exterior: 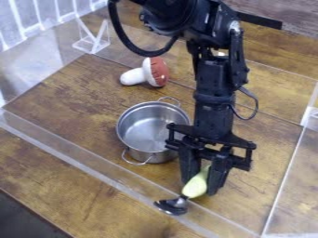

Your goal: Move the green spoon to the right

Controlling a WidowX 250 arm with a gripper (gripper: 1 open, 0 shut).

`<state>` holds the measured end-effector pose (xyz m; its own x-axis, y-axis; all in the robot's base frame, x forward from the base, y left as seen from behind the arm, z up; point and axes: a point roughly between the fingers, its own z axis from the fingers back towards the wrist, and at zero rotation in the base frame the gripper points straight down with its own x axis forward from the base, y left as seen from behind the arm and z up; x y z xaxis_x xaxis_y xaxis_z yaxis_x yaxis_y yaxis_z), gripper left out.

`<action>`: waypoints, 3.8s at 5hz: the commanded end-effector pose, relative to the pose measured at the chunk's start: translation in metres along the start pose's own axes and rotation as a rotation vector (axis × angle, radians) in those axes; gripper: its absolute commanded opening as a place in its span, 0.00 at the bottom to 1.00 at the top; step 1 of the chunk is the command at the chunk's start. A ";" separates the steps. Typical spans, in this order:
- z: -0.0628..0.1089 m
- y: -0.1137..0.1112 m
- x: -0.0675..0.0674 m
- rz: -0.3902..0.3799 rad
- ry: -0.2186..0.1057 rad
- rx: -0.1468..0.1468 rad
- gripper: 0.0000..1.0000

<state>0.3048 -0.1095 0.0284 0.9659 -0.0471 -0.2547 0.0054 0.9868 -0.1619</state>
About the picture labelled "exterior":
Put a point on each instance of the stainless steel pot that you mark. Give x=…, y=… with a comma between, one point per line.
x=142, y=130

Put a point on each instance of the green handled metal spoon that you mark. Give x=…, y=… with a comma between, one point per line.
x=194, y=189

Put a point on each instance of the red white toy mushroom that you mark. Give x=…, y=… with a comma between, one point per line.
x=153, y=72

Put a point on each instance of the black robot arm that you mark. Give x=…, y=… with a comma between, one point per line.
x=209, y=24

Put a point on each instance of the clear acrylic stand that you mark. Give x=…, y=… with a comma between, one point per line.
x=91, y=43

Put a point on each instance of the clear acrylic enclosure panel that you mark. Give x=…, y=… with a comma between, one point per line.
x=60, y=162

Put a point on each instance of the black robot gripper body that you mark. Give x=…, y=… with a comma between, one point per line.
x=210, y=135

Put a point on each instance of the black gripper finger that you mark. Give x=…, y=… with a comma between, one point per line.
x=190, y=163
x=218, y=172

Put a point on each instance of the black strip on table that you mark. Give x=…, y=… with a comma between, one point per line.
x=276, y=24

